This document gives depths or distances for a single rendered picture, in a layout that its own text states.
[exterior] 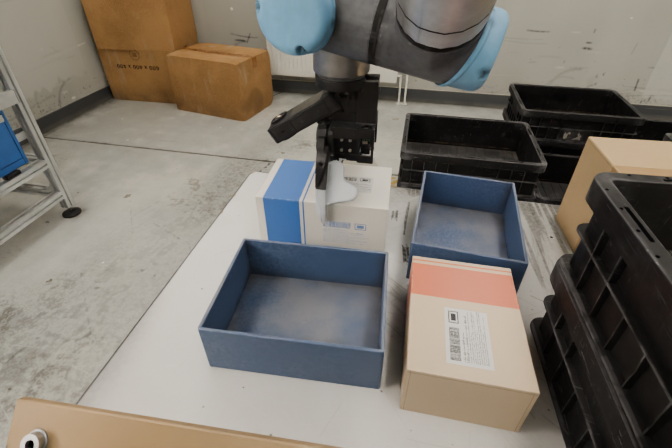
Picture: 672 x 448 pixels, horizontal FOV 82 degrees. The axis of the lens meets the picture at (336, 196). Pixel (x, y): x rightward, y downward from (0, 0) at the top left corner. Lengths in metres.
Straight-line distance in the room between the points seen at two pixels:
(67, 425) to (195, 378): 0.24
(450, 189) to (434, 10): 0.46
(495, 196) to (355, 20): 0.45
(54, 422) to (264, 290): 0.33
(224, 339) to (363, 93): 0.34
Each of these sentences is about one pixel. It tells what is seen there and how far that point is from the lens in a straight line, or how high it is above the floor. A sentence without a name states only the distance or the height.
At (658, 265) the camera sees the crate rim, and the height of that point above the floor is 0.93.
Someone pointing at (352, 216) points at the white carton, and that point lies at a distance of 0.57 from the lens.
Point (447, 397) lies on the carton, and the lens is 0.44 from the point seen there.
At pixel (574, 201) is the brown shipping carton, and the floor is 0.76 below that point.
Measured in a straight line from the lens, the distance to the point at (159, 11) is 3.16.
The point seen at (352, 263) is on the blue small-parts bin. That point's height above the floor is 0.75.
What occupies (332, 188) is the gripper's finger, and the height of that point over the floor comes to 0.82.
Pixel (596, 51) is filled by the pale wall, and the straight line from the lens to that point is 3.29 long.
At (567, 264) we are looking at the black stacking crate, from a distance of 0.49.
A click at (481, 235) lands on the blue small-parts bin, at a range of 0.69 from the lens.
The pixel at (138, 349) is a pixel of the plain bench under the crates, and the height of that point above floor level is 0.70.
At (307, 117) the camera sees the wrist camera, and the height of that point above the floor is 0.91.
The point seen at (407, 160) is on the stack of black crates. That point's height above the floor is 0.56.
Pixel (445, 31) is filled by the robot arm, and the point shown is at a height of 1.06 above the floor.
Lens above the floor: 1.12
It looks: 35 degrees down
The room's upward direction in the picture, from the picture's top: straight up
